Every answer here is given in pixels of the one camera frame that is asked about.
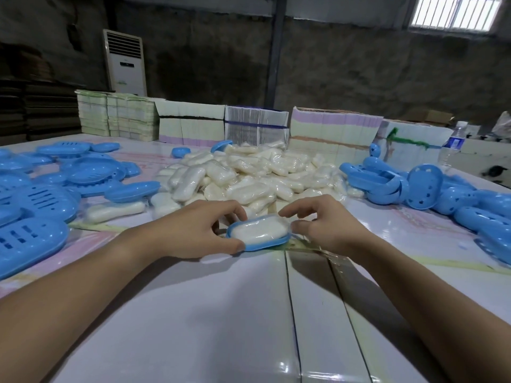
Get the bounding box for person's right forearm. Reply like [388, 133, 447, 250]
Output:
[355, 235, 511, 383]

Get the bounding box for white sheet stack, green mark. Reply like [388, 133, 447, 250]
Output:
[377, 119, 454, 164]

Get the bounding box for pile of blue plastic lids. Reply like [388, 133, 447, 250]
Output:
[339, 156, 511, 268]

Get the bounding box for clear plastic bag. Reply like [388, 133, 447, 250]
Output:
[285, 238, 350, 264]

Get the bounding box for stacks of brown cardboard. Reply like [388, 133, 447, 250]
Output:
[0, 41, 83, 146]

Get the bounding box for white workshop machine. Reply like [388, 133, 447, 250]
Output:
[455, 133, 511, 180]

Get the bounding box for white plastic bag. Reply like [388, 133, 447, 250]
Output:
[493, 111, 511, 138]

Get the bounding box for row of stacked flat cartons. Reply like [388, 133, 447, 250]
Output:
[154, 100, 226, 147]

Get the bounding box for white standing air conditioner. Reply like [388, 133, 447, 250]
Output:
[102, 29, 149, 97]

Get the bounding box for white carton stack, pink stripe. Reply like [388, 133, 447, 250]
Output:
[289, 106, 384, 156]

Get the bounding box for barred window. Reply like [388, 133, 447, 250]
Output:
[408, 0, 506, 31]

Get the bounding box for pile of white soaps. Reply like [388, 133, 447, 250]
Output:
[84, 140, 364, 226]

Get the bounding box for person's right hand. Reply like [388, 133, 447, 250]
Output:
[278, 194, 376, 259]

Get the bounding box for clear water bottle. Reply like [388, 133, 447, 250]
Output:
[439, 120, 468, 170]

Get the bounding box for blue slotted plastic base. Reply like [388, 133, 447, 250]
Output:
[226, 214, 293, 252]

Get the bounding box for dark metal pillar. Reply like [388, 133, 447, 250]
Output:
[264, 0, 288, 110]

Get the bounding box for white soap bar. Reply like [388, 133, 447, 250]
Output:
[231, 215, 290, 246]

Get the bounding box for silver sheet bundle, blue band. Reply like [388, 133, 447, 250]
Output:
[224, 105, 290, 147]

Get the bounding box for stack of greenish paper sheets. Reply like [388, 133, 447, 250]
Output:
[76, 89, 160, 142]

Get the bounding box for person's left forearm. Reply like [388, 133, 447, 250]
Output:
[0, 231, 160, 383]

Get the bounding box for pile of blue slotted lids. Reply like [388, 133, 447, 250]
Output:
[0, 141, 160, 280]

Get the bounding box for person's left hand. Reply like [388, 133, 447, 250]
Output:
[131, 199, 248, 261]

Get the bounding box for brown cardboard box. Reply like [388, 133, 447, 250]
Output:
[407, 109, 456, 126]

